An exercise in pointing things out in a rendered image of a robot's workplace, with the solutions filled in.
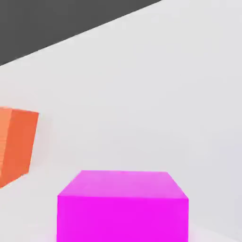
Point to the small magenta cube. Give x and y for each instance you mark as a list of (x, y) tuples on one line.
[(122, 211)]

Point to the large orange box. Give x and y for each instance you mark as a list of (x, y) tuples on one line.
[(17, 145)]

